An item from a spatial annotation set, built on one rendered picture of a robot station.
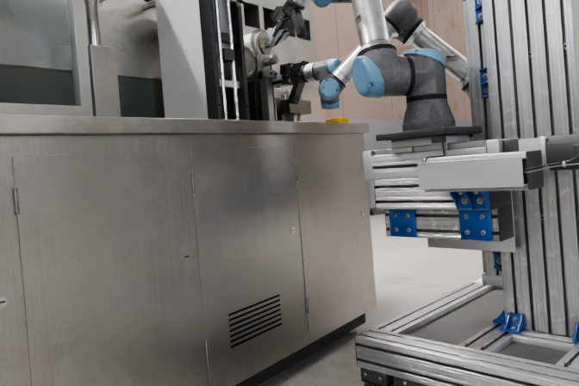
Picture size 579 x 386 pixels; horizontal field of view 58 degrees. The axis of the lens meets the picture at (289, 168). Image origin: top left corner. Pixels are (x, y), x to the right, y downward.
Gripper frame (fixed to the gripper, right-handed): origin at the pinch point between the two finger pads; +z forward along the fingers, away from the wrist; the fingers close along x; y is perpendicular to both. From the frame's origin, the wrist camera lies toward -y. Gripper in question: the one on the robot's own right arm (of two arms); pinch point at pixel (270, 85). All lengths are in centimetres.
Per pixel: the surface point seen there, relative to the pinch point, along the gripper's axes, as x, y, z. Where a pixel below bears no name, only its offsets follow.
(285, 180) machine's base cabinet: 32, -40, -29
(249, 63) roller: 15.9, 7.6, -2.8
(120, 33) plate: 52, 21, 30
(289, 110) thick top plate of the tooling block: -4.0, -11.3, -6.4
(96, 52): 81, 5, 4
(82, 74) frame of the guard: 104, -8, -26
